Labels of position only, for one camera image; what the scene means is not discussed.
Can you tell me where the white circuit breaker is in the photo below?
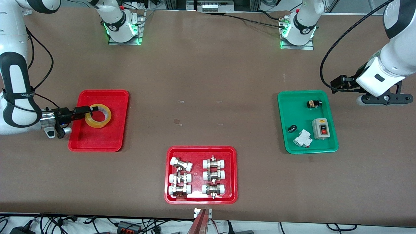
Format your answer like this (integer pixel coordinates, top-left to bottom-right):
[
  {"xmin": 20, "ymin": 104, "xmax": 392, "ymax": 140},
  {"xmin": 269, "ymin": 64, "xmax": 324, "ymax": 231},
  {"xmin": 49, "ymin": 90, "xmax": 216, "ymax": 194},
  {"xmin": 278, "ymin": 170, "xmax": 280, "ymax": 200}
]
[{"xmin": 293, "ymin": 129, "xmax": 313, "ymax": 149}]

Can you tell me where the red metal bar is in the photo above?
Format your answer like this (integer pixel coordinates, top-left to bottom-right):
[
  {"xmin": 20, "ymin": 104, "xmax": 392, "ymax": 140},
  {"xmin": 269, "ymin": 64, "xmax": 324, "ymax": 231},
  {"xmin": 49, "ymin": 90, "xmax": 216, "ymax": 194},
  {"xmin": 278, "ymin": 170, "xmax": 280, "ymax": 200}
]
[{"xmin": 187, "ymin": 209, "xmax": 208, "ymax": 234}]

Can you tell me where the red tray holding fittings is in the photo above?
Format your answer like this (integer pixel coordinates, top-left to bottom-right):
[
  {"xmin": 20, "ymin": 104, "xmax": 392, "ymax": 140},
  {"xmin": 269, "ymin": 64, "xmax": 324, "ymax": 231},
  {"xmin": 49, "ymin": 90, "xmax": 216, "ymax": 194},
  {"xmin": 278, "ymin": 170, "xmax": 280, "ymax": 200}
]
[{"xmin": 164, "ymin": 146, "xmax": 238, "ymax": 205}]

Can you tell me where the white-capped metal pipe fitting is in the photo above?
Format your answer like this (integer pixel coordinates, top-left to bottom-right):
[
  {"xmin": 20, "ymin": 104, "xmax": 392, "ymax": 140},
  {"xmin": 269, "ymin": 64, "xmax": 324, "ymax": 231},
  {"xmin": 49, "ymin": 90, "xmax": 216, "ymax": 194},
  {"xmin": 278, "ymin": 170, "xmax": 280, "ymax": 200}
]
[
  {"xmin": 169, "ymin": 172, "xmax": 192, "ymax": 185},
  {"xmin": 168, "ymin": 185, "xmax": 192, "ymax": 198},
  {"xmin": 203, "ymin": 156, "xmax": 227, "ymax": 169},
  {"xmin": 202, "ymin": 183, "xmax": 226, "ymax": 199},
  {"xmin": 170, "ymin": 157, "xmax": 193, "ymax": 172},
  {"xmin": 203, "ymin": 170, "xmax": 226, "ymax": 182}
]

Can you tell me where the black hanging cable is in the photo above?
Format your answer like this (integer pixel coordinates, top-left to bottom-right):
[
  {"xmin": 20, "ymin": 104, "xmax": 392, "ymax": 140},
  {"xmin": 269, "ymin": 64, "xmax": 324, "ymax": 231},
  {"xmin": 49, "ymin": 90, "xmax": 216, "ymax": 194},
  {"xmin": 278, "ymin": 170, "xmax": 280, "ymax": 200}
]
[{"xmin": 326, "ymin": 223, "xmax": 358, "ymax": 232}]

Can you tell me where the red plastic tray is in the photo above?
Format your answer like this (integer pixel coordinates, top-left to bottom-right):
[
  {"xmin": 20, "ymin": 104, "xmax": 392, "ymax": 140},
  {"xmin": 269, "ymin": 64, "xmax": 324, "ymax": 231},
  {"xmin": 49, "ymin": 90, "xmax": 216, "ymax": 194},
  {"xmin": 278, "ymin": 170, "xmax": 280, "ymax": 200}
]
[{"xmin": 68, "ymin": 89, "xmax": 129, "ymax": 152}]

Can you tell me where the silver metal bracket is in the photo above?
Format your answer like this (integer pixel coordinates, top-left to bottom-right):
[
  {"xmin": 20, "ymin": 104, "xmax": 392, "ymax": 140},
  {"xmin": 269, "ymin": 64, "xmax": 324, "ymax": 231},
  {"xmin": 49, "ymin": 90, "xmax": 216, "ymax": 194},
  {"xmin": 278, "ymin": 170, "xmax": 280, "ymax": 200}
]
[{"xmin": 194, "ymin": 208, "xmax": 213, "ymax": 219}]

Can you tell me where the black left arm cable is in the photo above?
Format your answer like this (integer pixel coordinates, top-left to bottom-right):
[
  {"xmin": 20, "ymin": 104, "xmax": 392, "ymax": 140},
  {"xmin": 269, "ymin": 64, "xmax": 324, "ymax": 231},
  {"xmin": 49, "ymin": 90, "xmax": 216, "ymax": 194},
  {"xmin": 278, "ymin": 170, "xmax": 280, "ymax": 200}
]
[{"xmin": 319, "ymin": 0, "xmax": 395, "ymax": 91}]

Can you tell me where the green plastic tray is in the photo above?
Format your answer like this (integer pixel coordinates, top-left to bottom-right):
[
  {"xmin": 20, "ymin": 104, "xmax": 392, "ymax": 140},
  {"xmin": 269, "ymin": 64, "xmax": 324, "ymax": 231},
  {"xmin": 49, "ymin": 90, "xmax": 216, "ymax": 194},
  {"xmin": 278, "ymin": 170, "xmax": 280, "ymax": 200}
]
[{"xmin": 277, "ymin": 90, "xmax": 339, "ymax": 154}]

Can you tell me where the white power strip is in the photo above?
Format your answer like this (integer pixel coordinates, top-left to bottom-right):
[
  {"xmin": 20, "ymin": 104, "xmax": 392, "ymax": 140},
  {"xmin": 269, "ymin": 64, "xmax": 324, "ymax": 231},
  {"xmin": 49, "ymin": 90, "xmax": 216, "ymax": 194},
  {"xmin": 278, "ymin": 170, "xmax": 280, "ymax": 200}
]
[{"xmin": 197, "ymin": 0, "xmax": 235, "ymax": 13}]

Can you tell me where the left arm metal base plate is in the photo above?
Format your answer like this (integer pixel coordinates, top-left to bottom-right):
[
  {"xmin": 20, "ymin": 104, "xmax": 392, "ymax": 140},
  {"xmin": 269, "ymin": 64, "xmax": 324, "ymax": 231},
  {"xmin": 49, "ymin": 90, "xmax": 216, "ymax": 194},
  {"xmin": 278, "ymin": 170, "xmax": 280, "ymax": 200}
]
[{"xmin": 280, "ymin": 16, "xmax": 314, "ymax": 50}]

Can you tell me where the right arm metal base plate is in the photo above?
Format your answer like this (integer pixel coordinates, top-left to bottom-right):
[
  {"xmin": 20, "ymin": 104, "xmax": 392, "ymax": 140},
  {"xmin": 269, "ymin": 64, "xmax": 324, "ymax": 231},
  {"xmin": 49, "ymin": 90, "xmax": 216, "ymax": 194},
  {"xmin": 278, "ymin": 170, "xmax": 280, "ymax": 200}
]
[{"xmin": 108, "ymin": 9, "xmax": 144, "ymax": 45}]

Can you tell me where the grey on-off switch box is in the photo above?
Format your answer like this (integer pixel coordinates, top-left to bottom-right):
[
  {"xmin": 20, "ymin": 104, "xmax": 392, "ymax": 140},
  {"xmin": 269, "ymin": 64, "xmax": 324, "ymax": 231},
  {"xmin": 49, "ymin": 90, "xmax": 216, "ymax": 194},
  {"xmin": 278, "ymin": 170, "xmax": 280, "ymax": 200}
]
[{"xmin": 312, "ymin": 118, "xmax": 332, "ymax": 140}]

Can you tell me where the black connector box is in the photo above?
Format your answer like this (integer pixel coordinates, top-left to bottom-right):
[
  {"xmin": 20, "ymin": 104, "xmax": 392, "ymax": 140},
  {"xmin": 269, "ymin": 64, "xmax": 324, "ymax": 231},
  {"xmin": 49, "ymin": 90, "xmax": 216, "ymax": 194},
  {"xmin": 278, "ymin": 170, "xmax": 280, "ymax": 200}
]
[{"xmin": 116, "ymin": 221, "xmax": 142, "ymax": 233}]

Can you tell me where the black cable on table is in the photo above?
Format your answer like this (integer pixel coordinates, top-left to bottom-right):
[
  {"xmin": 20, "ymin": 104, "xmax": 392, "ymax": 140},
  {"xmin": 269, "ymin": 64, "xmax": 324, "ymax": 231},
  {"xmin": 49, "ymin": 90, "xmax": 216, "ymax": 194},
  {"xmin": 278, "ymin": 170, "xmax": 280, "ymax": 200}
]
[{"xmin": 223, "ymin": 13, "xmax": 288, "ymax": 30}]

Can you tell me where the yellowish clear tape roll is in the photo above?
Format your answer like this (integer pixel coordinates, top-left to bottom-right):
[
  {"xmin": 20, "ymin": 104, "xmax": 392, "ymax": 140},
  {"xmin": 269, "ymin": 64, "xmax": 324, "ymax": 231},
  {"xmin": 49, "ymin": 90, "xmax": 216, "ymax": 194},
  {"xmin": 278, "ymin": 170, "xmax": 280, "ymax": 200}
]
[{"xmin": 85, "ymin": 104, "xmax": 112, "ymax": 128}]

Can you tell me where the black power adapter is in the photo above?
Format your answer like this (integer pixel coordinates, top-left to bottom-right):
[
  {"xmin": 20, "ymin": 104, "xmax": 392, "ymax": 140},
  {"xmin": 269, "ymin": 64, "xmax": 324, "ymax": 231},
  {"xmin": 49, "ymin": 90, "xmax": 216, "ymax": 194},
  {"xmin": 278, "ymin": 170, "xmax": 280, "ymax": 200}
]
[{"xmin": 10, "ymin": 225, "xmax": 36, "ymax": 234}]

